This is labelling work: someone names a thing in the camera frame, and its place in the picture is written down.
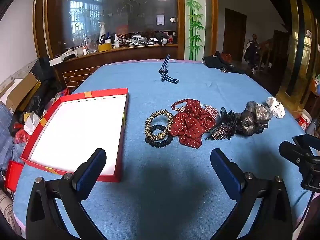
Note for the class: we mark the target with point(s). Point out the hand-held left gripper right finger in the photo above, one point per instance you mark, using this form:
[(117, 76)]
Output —
[(225, 172)]

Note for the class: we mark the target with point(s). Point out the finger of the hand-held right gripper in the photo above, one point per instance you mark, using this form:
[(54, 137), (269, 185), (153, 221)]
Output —
[(292, 153), (305, 140)]

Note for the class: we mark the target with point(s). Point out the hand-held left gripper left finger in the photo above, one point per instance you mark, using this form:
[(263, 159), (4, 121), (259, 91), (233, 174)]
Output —
[(92, 170)]

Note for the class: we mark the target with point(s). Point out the white dotted scrunchie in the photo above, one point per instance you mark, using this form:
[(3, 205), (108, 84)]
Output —
[(276, 108)]

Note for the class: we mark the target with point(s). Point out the black rhinestone flower hair clip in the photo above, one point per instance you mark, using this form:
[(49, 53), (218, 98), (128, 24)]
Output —
[(222, 130)]

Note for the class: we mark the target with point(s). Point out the red box with white inside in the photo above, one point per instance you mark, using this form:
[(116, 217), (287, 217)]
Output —
[(75, 130)]

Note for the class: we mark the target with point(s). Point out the grey organza scrunchie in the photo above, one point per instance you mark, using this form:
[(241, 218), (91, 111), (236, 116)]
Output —
[(250, 122)]

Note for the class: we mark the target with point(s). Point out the red polka dot scrunchie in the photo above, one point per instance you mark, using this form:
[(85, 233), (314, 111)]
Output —
[(192, 125)]

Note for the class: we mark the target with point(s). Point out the leopard print scrunchie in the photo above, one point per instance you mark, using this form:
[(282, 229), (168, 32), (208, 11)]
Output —
[(160, 112)]

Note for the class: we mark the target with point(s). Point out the white plastic bucket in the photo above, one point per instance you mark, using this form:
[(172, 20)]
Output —
[(305, 120)]

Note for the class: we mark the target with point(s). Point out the plaid scrunchie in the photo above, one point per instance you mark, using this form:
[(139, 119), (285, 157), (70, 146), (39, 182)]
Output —
[(211, 110)]

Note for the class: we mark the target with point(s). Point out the black scrunchie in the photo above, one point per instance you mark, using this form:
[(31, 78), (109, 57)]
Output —
[(160, 144)]

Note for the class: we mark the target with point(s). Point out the small red box lid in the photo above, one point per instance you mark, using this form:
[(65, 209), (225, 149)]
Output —
[(13, 177)]

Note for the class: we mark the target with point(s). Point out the blue plaid cloth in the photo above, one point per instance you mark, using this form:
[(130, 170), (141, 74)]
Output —
[(7, 135)]

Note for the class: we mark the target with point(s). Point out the blue tablecloth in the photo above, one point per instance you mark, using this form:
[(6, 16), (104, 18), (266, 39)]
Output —
[(150, 92)]

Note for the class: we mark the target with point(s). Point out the metal keys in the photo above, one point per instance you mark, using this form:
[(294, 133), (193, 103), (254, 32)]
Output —
[(224, 70)]

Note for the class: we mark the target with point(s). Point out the cardboard box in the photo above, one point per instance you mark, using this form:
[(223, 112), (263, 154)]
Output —
[(22, 90)]

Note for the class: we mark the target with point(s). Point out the black cloth bag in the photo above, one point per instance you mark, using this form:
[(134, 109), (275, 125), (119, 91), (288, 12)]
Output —
[(215, 61)]

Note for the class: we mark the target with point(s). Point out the wooden counter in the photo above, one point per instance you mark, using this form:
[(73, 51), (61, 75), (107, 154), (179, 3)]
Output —
[(112, 57)]

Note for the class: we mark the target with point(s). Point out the flat white box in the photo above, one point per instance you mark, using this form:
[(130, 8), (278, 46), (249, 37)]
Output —
[(58, 60)]

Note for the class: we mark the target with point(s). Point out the clear glass pitcher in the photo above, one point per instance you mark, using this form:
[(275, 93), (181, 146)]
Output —
[(90, 45)]

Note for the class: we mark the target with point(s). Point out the clear pump bottle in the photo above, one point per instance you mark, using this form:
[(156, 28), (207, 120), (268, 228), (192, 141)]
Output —
[(117, 42)]

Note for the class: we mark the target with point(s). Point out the white spray bottle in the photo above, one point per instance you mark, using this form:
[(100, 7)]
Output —
[(102, 32)]

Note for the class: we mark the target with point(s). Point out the dark bag on post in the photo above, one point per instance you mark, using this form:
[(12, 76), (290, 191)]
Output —
[(251, 52)]

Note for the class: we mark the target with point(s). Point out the bamboo wall painting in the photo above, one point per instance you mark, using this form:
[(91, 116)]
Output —
[(195, 22)]

